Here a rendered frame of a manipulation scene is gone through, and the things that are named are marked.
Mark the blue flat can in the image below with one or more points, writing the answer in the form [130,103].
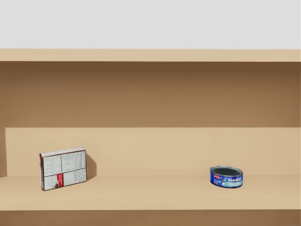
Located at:
[226,177]

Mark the pale wooden shelf unit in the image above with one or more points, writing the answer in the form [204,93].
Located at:
[150,146]

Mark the red and white carton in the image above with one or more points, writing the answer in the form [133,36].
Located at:
[63,168]

